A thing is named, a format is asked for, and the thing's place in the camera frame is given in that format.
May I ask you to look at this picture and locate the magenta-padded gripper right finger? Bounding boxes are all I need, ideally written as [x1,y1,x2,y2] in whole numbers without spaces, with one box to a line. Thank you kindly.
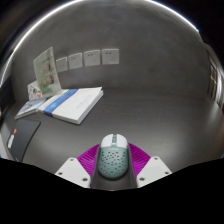
[127,142,173,189]

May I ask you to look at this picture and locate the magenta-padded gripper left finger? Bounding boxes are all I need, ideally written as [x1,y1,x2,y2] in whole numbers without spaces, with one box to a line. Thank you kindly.
[54,143,101,190]

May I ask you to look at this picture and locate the pale green perforated computer mouse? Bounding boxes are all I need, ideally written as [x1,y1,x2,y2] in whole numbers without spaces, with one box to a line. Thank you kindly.
[96,133,130,181]

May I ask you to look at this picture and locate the black mouse pad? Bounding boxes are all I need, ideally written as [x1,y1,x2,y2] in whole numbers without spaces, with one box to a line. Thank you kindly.
[6,118,42,163]

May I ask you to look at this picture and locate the white book with blue band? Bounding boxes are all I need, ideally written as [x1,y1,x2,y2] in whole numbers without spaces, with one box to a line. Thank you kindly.
[38,86,104,126]

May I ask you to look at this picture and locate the grey-blue printed magazine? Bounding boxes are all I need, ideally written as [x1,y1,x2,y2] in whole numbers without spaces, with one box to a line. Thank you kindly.
[14,96,47,121]

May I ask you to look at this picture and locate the small white sticker card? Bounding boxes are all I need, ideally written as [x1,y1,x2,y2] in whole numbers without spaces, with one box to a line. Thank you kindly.
[26,79,43,102]

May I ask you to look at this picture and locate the green flyer in clear stand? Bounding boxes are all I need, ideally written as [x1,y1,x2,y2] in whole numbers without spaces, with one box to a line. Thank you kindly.
[32,46,63,99]

